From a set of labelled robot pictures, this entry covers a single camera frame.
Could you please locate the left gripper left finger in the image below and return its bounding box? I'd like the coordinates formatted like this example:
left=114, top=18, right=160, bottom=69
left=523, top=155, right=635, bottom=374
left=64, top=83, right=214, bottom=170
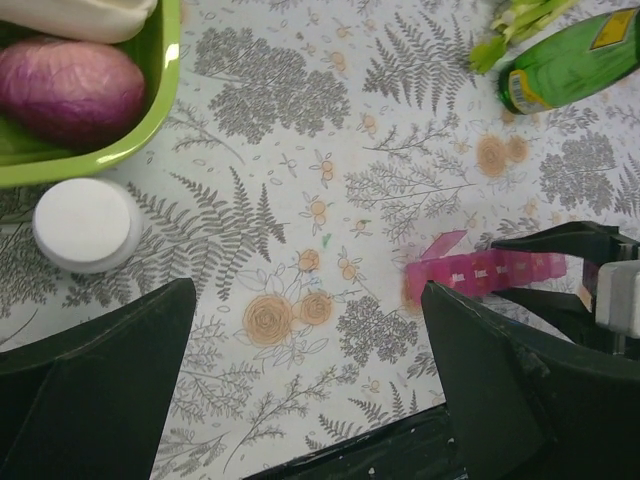
left=1, top=278, right=196, bottom=479

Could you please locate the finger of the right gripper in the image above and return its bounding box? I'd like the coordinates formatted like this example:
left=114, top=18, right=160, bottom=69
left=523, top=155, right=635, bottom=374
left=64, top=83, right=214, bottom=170
left=499, top=288, right=600, bottom=340
left=491, top=221, right=625, bottom=263

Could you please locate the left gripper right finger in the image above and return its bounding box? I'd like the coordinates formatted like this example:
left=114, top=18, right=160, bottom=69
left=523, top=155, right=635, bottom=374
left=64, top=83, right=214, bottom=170
left=421, top=282, right=639, bottom=479

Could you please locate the pink weekly pill organizer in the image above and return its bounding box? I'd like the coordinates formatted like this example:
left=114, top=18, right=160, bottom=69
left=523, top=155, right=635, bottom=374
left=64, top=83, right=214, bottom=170
left=405, top=230, right=567, bottom=303

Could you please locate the white pill bottle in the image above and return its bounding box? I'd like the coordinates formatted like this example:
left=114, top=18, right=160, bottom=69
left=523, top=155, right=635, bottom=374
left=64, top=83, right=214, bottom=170
left=31, top=178, right=143, bottom=274

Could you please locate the green glass bottle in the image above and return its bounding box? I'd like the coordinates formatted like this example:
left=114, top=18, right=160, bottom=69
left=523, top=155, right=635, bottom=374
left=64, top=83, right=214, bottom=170
left=498, top=6, right=639, bottom=115

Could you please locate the celery stalk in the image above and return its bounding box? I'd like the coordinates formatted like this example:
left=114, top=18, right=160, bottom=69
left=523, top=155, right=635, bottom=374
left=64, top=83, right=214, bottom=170
left=469, top=0, right=577, bottom=74

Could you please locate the green plastic tray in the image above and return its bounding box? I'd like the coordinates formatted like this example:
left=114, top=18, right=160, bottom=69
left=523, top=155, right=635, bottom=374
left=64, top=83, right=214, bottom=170
left=1, top=0, right=181, bottom=189

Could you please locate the floral table mat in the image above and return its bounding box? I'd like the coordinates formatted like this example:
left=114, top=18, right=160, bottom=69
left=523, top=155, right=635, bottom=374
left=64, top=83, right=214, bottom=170
left=1, top=1, right=639, bottom=479

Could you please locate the purple onion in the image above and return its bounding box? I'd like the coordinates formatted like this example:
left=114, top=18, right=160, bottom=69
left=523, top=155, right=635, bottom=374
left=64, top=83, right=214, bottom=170
left=1, top=37, right=146, bottom=150

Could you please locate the green napa cabbage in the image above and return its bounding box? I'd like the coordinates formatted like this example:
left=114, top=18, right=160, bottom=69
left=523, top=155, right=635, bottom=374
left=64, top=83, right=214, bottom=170
left=1, top=0, right=158, bottom=44

